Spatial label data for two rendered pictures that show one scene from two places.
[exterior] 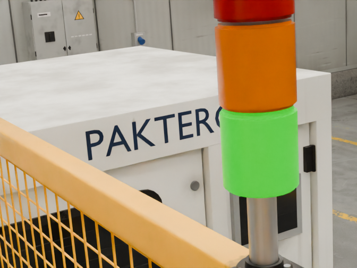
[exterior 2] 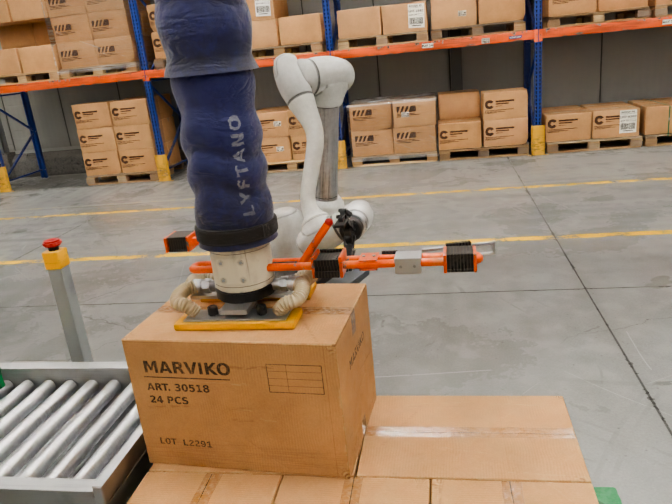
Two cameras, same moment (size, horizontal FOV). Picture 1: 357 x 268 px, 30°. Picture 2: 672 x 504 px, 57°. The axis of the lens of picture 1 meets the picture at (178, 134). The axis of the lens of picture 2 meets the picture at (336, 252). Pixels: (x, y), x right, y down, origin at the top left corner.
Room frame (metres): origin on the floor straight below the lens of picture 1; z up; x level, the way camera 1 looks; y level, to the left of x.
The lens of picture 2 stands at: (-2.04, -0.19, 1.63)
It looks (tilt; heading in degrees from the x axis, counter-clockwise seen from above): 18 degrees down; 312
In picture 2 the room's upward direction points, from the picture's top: 6 degrees counter-clockwise
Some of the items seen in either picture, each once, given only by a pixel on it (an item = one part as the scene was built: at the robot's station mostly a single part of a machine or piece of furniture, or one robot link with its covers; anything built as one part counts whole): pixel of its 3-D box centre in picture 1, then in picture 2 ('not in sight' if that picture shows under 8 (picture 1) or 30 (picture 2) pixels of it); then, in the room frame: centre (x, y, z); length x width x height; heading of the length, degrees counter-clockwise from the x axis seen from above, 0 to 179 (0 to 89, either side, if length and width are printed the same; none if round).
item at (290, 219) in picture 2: not in sight; (288, 235); (-0.34, -1.84, 0.94); 0.18 x 0.16 x 0.22; 78
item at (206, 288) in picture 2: not in sight; (246, 287); (-0.75, -1.24, 1.01); 0.34 x 0.25 x 0.06; 29
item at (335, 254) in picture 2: not in sight; (329, 262); (-0.97, -1.37, 1.07); 0.10 x 0.08 x 0.06; 119
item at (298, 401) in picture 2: not in sight; (260, 371); (-0.76, -1.24, 0.74); 0.60 x 0.40 x 0.40; 26
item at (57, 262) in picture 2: not in sight; (83, 364); (0.30, -1.19, 0.50); 0.07 x 0.07 x 1.00; 30
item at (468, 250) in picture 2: not in sight; (459, 259); (-1.28, -1.53, 1.07); 0.08 x 0.07 x 0.05; 29
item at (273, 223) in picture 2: not in sight; (237, 226); (-0.75, -1.24, 1.19); 0.23 x 0.23 x 0.04
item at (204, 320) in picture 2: not in sight; (237, 314); (-0.80, -1.16, 0.97); 0.34 x 0.10 x 0.05; 29
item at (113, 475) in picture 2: not in sight; (156, 419); (-0.45, -1.05, 0.58); 0.70 x 0.03 x 0.06; 120
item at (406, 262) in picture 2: not in sight; (408, 262); (-1.16, -1.47, 1.07); 0.07 x 0.07 x 0.04; 29
